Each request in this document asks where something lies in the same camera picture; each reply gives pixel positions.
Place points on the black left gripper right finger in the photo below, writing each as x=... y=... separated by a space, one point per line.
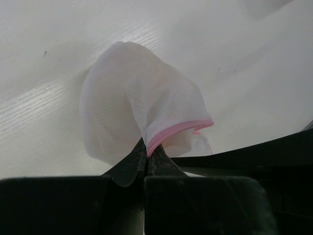
x=176 y=204

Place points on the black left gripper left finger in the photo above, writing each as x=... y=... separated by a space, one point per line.
x=109 y=204

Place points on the white mesh laundry bag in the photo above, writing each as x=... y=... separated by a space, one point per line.
x=130 y=94

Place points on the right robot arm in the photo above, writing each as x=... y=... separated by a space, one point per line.
x=283 y=167

